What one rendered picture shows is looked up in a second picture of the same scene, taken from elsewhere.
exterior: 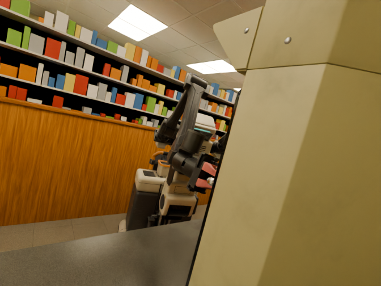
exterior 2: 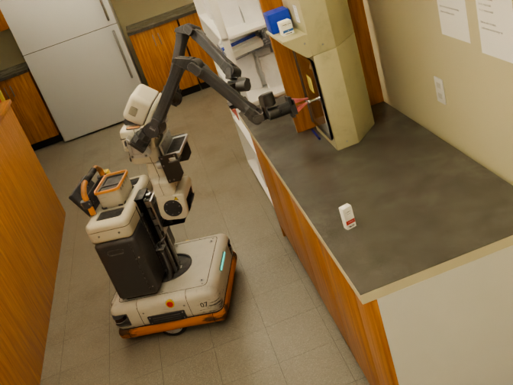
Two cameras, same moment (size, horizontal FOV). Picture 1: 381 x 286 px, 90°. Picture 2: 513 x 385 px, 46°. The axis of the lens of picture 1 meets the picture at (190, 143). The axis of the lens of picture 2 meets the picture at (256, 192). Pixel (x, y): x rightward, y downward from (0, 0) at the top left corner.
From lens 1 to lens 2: 2.59 m
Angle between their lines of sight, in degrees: 56
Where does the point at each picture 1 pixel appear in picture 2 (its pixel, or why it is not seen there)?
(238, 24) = (298, 41)
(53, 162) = not seen: outside the picture
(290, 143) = (338, 69)
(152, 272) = (311, 159)
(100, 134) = not seen: outside the picture
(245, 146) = (327, 78)
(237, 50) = (304, 51)
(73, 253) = (296, 180)
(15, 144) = not seen: outside the picture
